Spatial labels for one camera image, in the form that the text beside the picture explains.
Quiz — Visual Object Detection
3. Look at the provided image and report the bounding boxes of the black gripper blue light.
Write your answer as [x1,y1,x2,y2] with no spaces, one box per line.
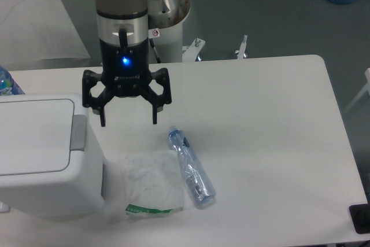
[82,39,172,127]

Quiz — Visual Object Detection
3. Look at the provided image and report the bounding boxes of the white trash can grey button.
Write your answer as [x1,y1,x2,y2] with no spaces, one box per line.
[1,93,106,217]

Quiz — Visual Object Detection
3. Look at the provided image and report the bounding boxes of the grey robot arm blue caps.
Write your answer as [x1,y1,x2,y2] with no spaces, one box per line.
[82,0,190,126]

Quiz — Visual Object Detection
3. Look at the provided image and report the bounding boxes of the clear plastic bag green stripe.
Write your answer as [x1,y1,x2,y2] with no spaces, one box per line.
[124,150,184,221]

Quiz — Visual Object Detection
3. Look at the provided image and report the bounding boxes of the white cloth with lettering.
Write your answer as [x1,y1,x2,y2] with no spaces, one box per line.
[1,0,90,67]

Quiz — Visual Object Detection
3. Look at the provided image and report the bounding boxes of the blue labelled bottle left edge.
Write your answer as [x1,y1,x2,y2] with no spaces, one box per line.
[1,67,25,96]

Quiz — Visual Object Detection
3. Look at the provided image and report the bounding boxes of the crushed clear plastic bottle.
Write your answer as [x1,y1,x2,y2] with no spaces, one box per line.
[167,126,216,209]

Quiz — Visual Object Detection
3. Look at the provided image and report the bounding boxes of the metal clamp screw right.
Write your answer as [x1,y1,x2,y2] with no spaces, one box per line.
[235,34,248,60]

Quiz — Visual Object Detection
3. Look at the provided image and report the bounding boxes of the black object table corner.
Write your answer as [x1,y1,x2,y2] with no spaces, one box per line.
[349,204,369,234]

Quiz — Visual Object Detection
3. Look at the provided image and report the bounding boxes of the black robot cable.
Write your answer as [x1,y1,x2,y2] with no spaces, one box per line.
[149,36,162,64]

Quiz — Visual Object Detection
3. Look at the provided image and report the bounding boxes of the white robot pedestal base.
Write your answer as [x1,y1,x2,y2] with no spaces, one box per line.
[148,19,185,63]

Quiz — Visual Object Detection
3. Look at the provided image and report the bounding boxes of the white bracket with bolt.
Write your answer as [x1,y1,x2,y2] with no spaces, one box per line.
[182,38,206,62]

